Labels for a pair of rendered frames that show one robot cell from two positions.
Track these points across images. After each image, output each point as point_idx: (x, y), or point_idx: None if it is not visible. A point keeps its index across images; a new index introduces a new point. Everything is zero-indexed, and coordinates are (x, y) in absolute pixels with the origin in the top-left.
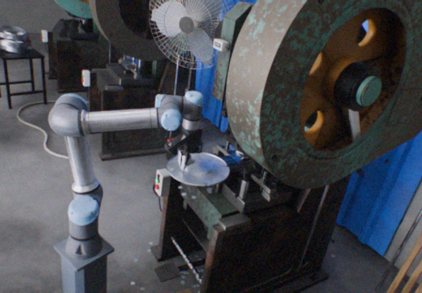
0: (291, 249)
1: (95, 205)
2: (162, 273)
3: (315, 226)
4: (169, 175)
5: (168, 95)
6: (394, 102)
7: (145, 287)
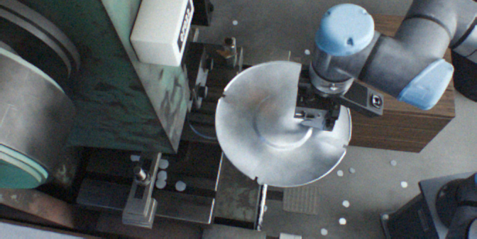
0: None
1: None
2: (309, 198)
3: None
4: (283, 233)
5: (419, 59)
6: None
7: (318, 232)
